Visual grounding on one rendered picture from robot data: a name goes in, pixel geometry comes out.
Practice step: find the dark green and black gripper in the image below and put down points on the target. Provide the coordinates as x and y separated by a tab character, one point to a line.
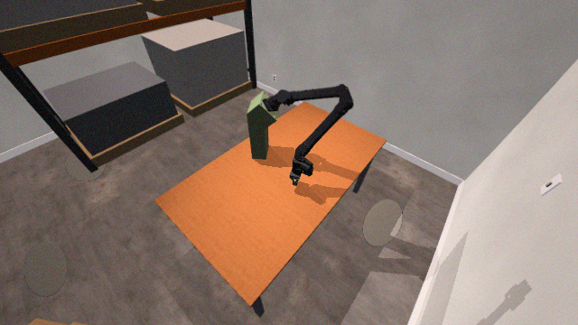
294	176

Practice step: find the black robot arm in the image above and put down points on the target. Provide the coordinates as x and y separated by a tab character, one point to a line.
288	98

